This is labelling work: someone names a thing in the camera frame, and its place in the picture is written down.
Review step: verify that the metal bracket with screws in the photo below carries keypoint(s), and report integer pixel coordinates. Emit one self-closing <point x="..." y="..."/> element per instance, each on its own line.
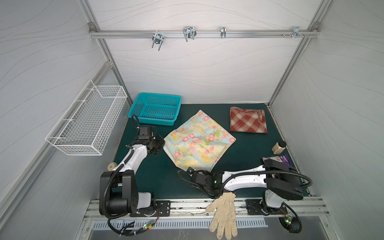
<point x="295" y="34"/>

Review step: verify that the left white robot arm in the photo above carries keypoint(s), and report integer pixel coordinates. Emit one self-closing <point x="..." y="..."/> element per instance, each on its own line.
<point x="119" y="195"/>

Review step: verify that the floral skirt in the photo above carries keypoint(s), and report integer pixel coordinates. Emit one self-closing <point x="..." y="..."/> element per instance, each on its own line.
<point x="199" y="143"/>

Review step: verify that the purple snack packet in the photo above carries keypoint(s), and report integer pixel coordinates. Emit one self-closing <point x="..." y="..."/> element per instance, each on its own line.
<point x="285" y="159"/>

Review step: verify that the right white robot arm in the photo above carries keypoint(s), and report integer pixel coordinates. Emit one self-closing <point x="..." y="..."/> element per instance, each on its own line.
<point x="280" y="181"/>

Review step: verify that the white wire wall basket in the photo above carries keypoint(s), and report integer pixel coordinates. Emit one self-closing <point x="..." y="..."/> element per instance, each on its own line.
<point x="87" y="124"/>

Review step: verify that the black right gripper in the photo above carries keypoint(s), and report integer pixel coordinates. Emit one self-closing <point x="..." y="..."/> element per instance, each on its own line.
<point x="193" y="175"/>

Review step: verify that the black mounting plate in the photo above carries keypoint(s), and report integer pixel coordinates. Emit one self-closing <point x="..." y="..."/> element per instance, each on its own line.
<point x="156" y="208"/>
<point x="259" y="207"/>

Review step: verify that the teal plastic basket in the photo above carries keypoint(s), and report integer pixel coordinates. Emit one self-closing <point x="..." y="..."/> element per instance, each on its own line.
<point x="156" y="109"/>

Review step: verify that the metal double hook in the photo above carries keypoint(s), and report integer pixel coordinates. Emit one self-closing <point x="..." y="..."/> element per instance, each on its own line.
<point x="189" y="33"/>

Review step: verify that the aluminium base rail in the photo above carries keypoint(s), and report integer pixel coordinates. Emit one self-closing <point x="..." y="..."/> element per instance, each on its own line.
<point x="195" y="208"/>

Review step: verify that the horizontal aluminium rail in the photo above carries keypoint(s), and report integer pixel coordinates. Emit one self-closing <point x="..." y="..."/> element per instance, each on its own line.
<point x="201" y="34"/>

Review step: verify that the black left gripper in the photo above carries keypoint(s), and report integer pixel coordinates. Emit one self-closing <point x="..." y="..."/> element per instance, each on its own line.
<point x="160" y="142"/>

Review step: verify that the small metal clip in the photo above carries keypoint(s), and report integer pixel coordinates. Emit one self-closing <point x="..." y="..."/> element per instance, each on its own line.
<point x="223" y="32"/>

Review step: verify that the white ventilation grille strip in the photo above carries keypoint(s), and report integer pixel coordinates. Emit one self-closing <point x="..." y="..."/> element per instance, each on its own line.
<point x="173" y="224"/>

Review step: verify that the beige bottle left side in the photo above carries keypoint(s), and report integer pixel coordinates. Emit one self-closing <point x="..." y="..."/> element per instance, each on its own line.
<point x="112" y="166"/>

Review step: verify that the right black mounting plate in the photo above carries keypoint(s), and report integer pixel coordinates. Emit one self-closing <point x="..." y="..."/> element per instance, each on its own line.
<point x="259" y="207"/>

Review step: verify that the metal U-bolt hook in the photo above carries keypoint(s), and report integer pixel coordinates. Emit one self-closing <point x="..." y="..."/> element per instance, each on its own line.
<point x="158" y="40"/>

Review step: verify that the green table mat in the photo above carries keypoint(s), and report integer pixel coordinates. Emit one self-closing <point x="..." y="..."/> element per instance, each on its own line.
<point x="157" y="174"/>

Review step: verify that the red plaid skirt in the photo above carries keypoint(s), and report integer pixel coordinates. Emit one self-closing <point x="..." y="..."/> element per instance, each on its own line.
<point x="248" y="121"/>

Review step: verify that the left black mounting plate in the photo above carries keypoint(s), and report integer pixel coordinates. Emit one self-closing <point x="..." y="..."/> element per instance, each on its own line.
<point x="156" y="208"/>

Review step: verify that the beige knitted glove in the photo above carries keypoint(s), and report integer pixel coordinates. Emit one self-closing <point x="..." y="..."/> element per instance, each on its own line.
<point x="224" y="221"/>

